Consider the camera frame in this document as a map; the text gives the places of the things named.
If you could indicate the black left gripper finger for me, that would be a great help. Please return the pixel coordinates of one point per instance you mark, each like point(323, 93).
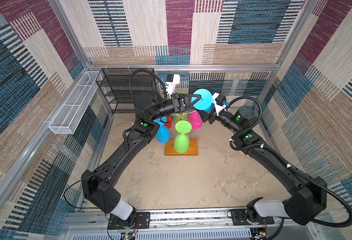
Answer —
point(190, 96)
point(191, 102)

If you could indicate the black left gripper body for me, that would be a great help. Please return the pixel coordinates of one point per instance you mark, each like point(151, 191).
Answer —
point(176, 108)

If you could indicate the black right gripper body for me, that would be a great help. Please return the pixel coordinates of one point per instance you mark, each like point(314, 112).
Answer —
point(213, 115)

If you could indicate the blue wine glass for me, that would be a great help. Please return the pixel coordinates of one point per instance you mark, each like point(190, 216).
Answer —
point(163, 135)
point(206, 101)

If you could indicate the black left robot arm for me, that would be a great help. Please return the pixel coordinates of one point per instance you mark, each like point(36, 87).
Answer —
point(98, 185)

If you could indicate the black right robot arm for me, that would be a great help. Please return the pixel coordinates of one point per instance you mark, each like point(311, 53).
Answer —
point(307, 195)

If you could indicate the pink wine glass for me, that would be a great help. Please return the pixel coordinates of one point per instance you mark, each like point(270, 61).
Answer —
point(195, 120)

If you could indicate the red wine glass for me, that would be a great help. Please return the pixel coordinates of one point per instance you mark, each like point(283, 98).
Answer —
point(168, 123)

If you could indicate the wooden rack base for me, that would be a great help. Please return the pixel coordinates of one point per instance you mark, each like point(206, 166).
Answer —
point(192, 151)

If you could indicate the black mesh shelf rack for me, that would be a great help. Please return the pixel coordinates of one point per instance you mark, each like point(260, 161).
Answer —
point(119, 87)

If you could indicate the gold wire glass rack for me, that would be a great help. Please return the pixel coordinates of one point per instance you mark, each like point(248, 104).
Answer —
point(181, 117)

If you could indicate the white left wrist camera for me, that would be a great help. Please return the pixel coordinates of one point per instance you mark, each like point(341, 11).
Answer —
point(171, 81)

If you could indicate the white mesh wall basket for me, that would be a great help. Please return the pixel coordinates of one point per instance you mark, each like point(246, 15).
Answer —
point(71, 112)

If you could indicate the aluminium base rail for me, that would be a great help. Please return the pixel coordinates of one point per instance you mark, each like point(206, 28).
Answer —
point(185, 224)

